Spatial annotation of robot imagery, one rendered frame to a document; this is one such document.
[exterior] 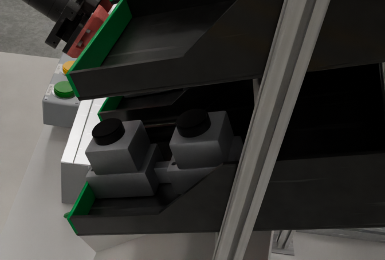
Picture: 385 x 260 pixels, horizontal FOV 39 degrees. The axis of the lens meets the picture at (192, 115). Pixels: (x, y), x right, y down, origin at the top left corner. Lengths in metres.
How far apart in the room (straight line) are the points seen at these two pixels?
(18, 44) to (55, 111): 1.92
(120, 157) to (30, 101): 0.71
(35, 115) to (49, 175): 0.17
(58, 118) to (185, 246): 0.50
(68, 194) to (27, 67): 0.42
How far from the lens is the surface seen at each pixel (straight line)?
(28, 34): 3.02
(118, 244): 0.72
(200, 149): 0.46
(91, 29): 0.59
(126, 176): 0.50
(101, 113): 0.61
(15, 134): 1.11
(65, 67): 1.08
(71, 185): 0.94
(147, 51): 0.43
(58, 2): 0.61
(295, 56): 0.31
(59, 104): 1.02
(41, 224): 0.95
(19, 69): 1.28
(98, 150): 0.49
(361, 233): 1.03
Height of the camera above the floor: 1.60
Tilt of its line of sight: 39 degrees down
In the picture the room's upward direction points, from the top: 11 degrees clockwise
